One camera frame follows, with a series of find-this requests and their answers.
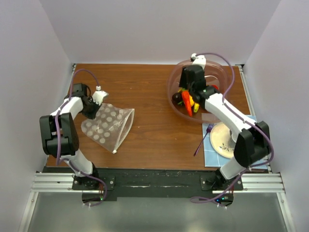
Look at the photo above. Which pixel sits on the dark purple fake plum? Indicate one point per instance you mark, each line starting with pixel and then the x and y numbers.
pixel 177 97

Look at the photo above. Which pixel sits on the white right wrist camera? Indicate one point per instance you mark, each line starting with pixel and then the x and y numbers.
pixel 199 60

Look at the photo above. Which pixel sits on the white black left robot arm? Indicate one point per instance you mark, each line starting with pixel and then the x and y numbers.
pixel 60 138

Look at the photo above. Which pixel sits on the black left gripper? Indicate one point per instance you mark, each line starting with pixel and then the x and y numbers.
pixel 92 115

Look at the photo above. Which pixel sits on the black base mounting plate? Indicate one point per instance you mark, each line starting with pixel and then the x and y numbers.
pixel 150 184

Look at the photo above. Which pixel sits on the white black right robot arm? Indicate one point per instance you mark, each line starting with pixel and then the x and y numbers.
pixel 251 138

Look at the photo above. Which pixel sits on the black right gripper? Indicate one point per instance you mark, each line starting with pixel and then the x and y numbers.
pixel 182 83

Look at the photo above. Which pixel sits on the grey cup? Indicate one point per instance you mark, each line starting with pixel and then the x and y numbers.
pixel 233 138

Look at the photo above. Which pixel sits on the yellow fake banana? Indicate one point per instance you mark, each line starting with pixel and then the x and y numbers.
pixel 194 105

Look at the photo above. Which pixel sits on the clear zip top bag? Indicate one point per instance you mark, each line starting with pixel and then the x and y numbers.
pixel 110 126

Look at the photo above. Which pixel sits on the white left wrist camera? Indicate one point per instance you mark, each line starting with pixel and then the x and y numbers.
pixel 99 95

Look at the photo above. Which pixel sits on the aluminium frame rail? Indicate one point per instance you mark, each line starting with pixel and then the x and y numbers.
pixel 249 183

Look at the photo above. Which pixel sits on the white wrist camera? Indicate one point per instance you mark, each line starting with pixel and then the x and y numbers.
pixel 199 60
pixel 99 95

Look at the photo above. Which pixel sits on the pale yellow plate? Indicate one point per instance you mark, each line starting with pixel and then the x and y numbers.
pixel 219 138

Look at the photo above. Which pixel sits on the clear pink plastic bowl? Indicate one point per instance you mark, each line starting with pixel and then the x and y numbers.
pixel 215 74

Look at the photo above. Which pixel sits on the purple plastic fork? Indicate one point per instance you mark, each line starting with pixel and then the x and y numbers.
pixel 208 130

